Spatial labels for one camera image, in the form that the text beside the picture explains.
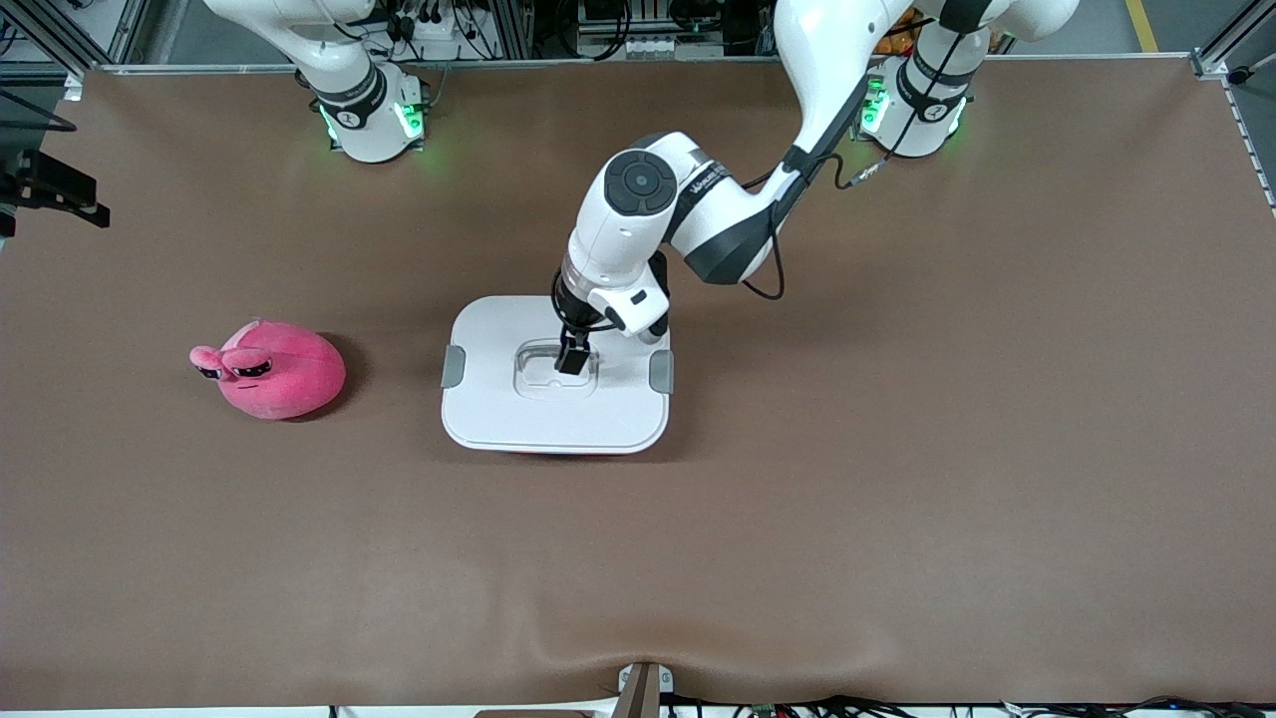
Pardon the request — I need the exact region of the white box lid with handle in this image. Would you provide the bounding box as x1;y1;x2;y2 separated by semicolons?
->
440;295;675;456

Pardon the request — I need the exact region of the pink plush toy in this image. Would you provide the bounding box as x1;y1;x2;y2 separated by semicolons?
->
189;317;348;421

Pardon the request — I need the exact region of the white socket block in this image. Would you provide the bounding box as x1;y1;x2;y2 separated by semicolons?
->
596;33;691;61

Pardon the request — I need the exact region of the white power strip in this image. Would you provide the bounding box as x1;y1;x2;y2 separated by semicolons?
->
384;5;470;61

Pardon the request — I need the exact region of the brown table cover sheet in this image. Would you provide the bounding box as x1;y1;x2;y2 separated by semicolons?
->
0;55;1276;711

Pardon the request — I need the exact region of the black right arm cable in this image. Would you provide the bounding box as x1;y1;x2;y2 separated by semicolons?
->
0;88;79;133

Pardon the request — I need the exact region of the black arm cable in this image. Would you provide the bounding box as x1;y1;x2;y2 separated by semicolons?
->
0;88;79;133
740;70;983;302

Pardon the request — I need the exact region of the aluminium frame strut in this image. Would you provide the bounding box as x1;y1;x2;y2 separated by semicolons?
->
0;0;151;66

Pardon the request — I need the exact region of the aluminium frame post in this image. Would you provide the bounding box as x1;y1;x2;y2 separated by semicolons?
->
478;0;534;61
1191;0;1276;81

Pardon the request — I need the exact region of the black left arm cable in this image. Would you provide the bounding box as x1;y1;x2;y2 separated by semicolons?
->
740;70;983;302

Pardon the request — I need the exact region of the metal table edge bracket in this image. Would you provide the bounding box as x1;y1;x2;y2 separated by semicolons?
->
613;661;675;718

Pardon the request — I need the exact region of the perforated metal edge rail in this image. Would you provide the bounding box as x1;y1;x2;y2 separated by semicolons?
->
1221;75;1276;215

